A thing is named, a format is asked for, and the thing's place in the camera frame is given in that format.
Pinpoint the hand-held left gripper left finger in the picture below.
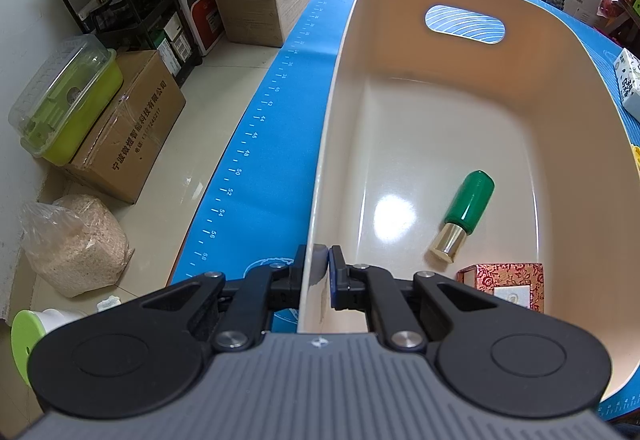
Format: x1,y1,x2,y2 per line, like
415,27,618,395
141,245,307,354

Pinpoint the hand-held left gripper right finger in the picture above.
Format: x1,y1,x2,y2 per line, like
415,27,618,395
327,245,502,354

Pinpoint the beige plastic basin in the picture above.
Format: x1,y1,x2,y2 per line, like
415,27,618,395
297,0,640,413

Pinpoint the blue table mat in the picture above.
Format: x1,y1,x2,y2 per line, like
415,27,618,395
170,0,640,424

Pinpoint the green bottle with gold cap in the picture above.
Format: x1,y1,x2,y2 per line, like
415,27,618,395
428,170,496,263

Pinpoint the red patterned box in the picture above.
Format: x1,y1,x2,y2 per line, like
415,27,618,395
455,262,545,313

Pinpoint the brown printed cardboard box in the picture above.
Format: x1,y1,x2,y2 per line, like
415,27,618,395
65,50,187,205

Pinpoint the clear bag of grain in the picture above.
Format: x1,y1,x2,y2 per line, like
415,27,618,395
19,194,135,299

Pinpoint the green and white stool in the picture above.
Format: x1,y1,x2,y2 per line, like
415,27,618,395
10,308,87,387

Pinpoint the green container with clear lid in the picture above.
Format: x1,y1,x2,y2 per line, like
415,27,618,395
8,34,124,167

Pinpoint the red and white appliance box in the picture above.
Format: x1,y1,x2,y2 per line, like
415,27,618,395
172,0,226,57

